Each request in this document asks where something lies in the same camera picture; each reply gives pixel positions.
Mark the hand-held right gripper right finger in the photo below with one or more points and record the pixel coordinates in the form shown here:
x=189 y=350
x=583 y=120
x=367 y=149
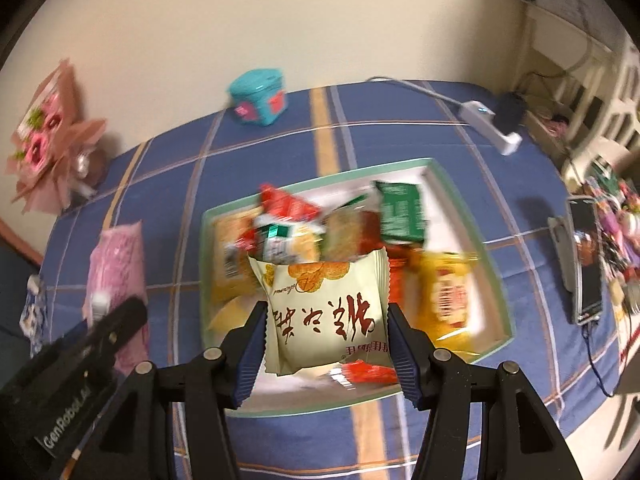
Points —
x=405 y=355

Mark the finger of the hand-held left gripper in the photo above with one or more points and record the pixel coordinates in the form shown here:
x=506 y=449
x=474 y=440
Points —
x=117 y=322

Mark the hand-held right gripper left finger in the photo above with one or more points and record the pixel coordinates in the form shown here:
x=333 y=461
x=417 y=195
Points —
x=250 y=355

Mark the red white-striped snack packet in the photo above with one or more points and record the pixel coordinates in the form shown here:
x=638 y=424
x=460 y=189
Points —
x=365 y=372

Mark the pink snack packet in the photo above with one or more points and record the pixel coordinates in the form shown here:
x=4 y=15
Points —
x=117 y=260

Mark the cream snack packet orange print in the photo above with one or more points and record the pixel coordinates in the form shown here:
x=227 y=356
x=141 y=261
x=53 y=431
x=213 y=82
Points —
x=320 y=310

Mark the long red patterned snack packet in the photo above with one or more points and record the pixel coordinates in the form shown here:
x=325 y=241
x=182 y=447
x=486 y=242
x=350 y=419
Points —
x=400 y=270

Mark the green-rimmed white tray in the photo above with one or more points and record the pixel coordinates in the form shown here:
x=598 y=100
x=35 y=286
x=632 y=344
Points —
x=325 y=402

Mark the orange cream barcode snack packet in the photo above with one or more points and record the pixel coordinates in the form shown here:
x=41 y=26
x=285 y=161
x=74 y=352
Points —
x=230 y=245

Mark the small green white snack packet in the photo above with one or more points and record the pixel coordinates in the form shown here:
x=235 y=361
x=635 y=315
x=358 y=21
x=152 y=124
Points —
x=280 y=245

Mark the tan green-edged snack packet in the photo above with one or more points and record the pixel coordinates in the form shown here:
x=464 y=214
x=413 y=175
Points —
x=345 y=230

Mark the dark green snack packet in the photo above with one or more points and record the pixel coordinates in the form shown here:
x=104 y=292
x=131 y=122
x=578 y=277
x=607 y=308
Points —
x=400 y=210

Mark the small red snack packet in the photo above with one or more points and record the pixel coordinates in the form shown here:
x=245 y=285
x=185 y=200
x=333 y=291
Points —
x=287 y=205

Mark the blue white packet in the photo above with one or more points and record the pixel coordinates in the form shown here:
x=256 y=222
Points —
x=32 y=310

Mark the pink flower bouquet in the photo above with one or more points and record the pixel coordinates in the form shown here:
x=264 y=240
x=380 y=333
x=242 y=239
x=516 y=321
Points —
x=50 y=150

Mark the grey phone stand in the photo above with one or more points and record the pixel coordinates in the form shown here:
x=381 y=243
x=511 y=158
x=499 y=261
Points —
x=562 y=250

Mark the smartphone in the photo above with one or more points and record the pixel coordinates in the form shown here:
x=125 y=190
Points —
x=587 y=260

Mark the white power strip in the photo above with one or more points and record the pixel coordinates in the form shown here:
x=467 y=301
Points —
x=475 y=110

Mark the pile of colourful toys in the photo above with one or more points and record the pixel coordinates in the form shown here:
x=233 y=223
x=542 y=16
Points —
x=625 y=220

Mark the teal toy box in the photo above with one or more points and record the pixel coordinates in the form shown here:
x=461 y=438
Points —
x=257 y=95

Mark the black charger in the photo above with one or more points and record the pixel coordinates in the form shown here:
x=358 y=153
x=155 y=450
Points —
x=510 y=110

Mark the white chair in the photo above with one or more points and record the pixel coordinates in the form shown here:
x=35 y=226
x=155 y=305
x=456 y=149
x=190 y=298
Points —
x=625 y=100

